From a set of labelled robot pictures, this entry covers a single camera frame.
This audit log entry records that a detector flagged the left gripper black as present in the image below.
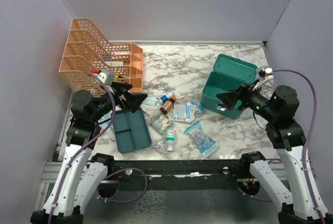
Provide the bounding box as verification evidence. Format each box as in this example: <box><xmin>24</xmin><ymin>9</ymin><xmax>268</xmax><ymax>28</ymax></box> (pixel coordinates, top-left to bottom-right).
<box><xmin>91</xmin><ymin>81</ymin><xmax>148</xmax><ymax>122</ymax></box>

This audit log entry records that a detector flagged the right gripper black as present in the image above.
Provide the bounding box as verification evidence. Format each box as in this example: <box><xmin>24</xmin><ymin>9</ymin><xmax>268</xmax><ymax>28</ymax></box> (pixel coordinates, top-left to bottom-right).
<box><xmin>217</xmin><ymin>78</ymin><xmax>277</xmax><ymax>121</ymax></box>

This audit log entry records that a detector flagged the green medicine box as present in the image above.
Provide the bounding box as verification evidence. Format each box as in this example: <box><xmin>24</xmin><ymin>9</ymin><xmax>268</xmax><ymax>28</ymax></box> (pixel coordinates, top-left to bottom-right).
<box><xmin>200</xmin><ymin>54</ymin><xmax>257</xmax><ymax>119</ymax></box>

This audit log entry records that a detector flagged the small bottle blue cap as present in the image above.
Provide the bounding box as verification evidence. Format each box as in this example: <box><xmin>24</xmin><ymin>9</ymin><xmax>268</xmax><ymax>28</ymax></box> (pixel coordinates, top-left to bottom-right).
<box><xmin>160</xmin><ymin>91</ymin><xmax>175</xmax><ymax>104</ymax></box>

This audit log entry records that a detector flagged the brown iodine bottle orange cap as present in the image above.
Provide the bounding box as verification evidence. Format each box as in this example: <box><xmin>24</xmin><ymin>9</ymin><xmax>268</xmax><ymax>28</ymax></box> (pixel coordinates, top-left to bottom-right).
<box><xmin>160</xmin><ymin>96</ymin><xmax>177</xmax><ymax>115</ymax></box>

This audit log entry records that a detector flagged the clear blue swab bag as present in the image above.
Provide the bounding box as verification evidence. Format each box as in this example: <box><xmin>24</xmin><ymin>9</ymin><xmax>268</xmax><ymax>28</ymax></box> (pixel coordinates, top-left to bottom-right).
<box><xmin>184</xmin><ymin>120</ymin><xmax>220</xmax><ymax>159</ymax></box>

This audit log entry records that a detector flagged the white bottle green label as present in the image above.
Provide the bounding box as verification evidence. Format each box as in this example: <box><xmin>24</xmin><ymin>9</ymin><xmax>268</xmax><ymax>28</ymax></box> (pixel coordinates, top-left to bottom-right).
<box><xmin>165</xmin><ymin>129</ymin><xmax>175</xmax><ymax>152</ymax></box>

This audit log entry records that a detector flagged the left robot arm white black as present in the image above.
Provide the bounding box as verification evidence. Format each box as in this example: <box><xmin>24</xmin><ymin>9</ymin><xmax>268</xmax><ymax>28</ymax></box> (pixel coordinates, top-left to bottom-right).
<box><xmin>30</xmin><ymin>82</ymin><xmax>147</xmax><ymax>223</ymax></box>

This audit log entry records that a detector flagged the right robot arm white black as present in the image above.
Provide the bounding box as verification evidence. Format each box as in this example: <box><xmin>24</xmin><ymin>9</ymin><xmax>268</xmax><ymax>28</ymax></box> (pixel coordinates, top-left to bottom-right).
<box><xmin>217</xmin><ymin>84</ymin><xmax>332</xmax><ymax>223</ymax></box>

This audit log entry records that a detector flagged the blue white flat packet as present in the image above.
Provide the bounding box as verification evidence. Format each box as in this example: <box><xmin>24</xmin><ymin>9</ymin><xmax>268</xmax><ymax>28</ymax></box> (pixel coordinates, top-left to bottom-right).
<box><xmin>143</xmin><ymin>95</ymin><xmax>163</xmax><ymax>108</ymax></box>

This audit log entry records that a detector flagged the small blue white box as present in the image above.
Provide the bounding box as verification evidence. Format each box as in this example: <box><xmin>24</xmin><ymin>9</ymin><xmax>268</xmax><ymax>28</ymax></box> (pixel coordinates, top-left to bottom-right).
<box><xmin>187</xmin><ymin>99</ymin><xmax>205</xmax><ymax>117</ymax></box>

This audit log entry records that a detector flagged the mask packet under tray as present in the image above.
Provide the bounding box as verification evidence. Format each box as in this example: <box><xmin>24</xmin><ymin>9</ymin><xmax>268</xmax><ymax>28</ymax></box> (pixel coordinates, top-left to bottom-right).
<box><xmin>98</xmin><ymin>112</ymin><xmax>116</xmax><ymax>141</ymax></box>

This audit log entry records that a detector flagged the teal divided tray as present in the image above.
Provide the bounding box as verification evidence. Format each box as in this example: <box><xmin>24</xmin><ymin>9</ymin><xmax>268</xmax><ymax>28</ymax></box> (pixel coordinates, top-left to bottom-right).
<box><xmin>112</xmin><ymin>108</ymin><xmax>152</xmax><ymax>154</ymax></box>

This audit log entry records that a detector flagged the green orange bandage box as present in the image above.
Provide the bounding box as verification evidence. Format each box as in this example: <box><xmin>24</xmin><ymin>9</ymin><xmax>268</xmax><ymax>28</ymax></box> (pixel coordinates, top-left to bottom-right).
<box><xmin>149</xmin><ymin>114</ymin><xmax>173</xmax><ymax>135</ymax></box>

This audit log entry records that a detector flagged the white blue gauze pack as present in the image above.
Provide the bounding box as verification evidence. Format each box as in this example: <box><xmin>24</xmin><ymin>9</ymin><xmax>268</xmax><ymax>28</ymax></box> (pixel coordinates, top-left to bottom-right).
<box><xmin>171</xmin><ymin>104</ymin><xmax>196</xmax><ymax>123</ymax></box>

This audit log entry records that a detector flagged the orange plastic file organizer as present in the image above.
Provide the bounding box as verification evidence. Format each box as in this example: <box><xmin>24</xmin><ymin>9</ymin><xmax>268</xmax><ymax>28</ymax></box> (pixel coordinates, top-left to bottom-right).
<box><xmin>59</xmin><ymin>18</ymin><xmax>144</xmax><ymax>96</ymax></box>

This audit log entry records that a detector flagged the clear small plastic packet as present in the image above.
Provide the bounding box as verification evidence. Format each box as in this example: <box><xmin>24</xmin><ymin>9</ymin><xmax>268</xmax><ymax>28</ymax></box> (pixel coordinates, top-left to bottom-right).
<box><xmin>151</xmin><ymin>142</ymin><xmax>164</xmax><ymax>153</ymax></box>

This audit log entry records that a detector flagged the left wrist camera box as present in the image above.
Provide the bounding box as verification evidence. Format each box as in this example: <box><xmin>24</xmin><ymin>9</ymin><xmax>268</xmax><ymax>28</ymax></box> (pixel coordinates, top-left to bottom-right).
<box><xmin>97</xmin><ymin>69</ymin><xmax>115</xmax><ymax>86</ymax></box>

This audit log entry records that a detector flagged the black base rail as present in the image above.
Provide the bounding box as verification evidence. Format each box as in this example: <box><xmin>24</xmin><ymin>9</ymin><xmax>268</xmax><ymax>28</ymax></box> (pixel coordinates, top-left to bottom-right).
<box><xmin>98</xmin><ymin>159</ymin><xmax>252</xmax><ymax>192</ymax></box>

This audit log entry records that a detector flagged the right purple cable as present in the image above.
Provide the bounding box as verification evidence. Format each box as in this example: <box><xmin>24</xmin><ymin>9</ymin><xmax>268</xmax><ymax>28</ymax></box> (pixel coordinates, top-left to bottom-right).
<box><xmin>238</xmin><ymin>69</ymin><xmax>328</xmax><ymax>224</ymax></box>

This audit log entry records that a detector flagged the purple cable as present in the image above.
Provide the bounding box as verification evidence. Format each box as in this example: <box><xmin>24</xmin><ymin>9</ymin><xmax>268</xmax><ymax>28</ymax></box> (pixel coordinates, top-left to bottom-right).
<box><xmin>48</xmin><ymin>70</ymin><xmax>148</xmax><ymax>224</ymax></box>
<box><xmin>238</xmin><ymin>69</ymin><xmax>328</xmax><ymax>224</ymax></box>

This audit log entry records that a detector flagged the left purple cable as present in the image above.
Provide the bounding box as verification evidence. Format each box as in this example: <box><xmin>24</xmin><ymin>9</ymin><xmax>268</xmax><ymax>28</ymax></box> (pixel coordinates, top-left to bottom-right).
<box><xmin>48</xmin><ymin>70</ymin><xmax>148</xmax><ymax>224</ymax></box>

